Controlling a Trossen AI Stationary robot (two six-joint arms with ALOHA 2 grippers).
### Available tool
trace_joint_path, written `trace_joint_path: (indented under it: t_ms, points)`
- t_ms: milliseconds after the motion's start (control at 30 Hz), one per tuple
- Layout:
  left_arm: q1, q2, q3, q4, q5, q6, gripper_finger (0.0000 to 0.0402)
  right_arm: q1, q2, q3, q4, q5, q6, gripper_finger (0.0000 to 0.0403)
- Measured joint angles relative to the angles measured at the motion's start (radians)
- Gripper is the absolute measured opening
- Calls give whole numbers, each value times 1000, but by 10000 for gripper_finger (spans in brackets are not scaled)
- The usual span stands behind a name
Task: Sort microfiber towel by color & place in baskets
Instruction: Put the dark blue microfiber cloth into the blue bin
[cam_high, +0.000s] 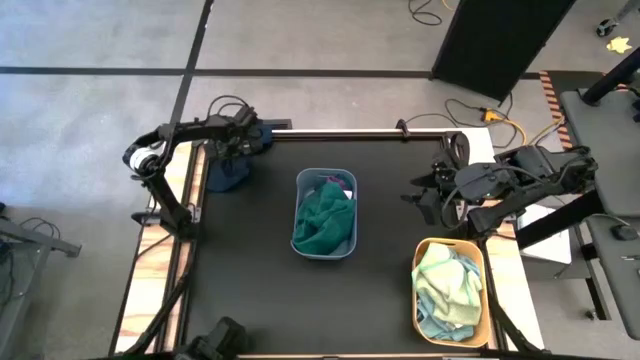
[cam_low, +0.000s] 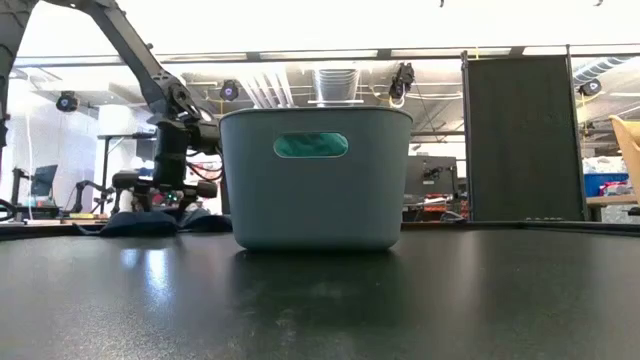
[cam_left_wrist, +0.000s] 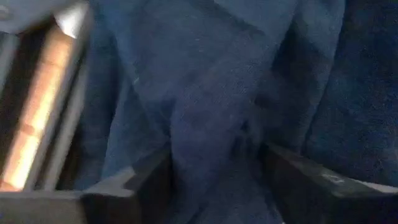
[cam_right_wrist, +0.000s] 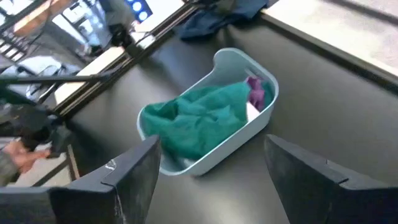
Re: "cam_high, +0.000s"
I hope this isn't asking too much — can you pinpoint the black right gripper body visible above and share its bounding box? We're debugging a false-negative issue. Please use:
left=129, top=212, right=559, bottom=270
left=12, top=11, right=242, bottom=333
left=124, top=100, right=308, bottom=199
left=418, top=153, right=471, bottom=227

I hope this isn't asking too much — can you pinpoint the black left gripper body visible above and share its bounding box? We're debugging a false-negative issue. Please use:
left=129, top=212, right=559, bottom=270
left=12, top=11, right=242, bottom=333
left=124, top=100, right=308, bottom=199
left=206, top=105, right=265, bottom=161

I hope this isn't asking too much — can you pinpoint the navy blue microfiber towel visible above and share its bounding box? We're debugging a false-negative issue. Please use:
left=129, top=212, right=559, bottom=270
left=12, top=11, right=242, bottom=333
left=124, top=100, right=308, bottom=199
left=205, top=127, right=275, bottom=194

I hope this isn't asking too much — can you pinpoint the purple microfiber towel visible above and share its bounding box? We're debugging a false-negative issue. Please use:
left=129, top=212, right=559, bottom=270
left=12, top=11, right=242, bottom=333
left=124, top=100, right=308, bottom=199
left=325, top=173, right=353, bottom=191

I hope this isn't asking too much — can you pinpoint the pale yellow towel green edge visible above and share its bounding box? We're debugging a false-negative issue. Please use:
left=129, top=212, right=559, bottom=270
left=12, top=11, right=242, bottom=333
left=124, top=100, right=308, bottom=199
left=411, top=242, right=484, bottom=307

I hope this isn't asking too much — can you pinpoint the dark green microfiber towel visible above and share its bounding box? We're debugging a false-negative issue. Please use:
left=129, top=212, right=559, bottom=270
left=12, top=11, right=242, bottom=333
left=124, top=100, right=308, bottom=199
left=292, top=181, right=357, bottom=257

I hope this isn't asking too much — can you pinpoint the blue-grey plastic basket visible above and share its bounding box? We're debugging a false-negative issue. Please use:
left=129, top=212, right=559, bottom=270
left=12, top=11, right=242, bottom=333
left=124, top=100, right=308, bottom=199
left=290, top=167, right=359, bottom=262

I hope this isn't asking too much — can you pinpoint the white box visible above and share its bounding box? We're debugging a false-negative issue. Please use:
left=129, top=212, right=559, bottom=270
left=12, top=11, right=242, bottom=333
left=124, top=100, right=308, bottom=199
left=516, top=202, right=574, bottom=266

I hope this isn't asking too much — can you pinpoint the black desk beam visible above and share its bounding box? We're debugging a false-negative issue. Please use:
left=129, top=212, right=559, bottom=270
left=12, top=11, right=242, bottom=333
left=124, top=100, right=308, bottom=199
left=514, top=188, right=607, bottom=251

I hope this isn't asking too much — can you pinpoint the black table mat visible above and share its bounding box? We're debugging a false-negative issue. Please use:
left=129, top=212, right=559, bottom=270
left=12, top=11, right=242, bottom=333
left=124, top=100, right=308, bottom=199
left=180, top=130, right=496, bottom=357

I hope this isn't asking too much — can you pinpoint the orange plastic basket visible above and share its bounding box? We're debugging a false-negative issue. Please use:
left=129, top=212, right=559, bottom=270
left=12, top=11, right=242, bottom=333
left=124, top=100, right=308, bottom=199
left=410, top=237, right=492, bottom=350

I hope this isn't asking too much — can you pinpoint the striped hazard tape strip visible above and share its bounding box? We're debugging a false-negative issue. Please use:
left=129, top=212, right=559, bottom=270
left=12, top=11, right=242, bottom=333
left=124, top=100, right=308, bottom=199
left=538, top=70, right=576, bottom=151

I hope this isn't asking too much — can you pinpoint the black partition panel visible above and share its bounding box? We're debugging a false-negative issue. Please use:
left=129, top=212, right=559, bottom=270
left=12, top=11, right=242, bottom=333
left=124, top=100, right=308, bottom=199
left=430, top=0, right=577, bottom=104

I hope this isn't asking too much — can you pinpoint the grey desk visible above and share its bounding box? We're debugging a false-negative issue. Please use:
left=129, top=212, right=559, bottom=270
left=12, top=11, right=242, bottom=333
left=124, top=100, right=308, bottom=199
left=558, top=87, right=640, bottom=342

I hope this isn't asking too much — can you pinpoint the black computer mouse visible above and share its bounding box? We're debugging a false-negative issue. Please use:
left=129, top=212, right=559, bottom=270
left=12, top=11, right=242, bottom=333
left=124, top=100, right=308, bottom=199
left=611, top=224, right=640, bottom=243

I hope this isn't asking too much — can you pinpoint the black pole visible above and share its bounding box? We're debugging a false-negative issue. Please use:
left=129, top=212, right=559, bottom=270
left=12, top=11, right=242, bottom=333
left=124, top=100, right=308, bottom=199
left=581, top=47, right=640, bottom=107

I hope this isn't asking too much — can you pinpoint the yellow star paper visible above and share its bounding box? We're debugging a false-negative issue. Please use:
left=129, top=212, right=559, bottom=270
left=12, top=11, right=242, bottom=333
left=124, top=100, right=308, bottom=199
left=605, top=35, right=634, bottom=56

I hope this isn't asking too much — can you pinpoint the caster wheel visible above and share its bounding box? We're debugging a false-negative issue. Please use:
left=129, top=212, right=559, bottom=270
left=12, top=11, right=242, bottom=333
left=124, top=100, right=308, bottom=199
left=594, top=16, right=622, bottom=39

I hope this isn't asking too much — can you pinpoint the grey side table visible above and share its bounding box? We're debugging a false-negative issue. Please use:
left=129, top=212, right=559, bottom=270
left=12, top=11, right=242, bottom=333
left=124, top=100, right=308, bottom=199
left=0, top=202, right=84, bottom=360

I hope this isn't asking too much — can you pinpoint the black floor cable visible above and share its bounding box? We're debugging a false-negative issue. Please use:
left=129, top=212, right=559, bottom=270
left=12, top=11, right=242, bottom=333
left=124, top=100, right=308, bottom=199
left=404, top=91, right=519, bottom=151

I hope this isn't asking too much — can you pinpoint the yellow cable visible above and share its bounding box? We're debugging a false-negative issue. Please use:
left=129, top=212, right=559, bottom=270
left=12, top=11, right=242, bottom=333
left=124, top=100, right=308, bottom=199
left=499, top=115, right=567, bottom=151

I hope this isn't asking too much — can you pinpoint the black looped cable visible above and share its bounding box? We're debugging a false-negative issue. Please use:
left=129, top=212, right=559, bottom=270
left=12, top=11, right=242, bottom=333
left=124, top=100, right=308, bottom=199
left=408, top=0, right=445, bottom=27

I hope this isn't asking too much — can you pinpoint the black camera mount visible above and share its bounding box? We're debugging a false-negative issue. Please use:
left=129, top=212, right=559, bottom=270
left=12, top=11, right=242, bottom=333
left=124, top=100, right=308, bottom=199
left=173, top=315, right=252, bottom=360

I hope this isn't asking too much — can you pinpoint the black cable by side table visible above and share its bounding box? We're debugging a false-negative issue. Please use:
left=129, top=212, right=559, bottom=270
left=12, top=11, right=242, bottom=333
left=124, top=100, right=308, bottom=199
left=18, top=215, right=63, bottom=242

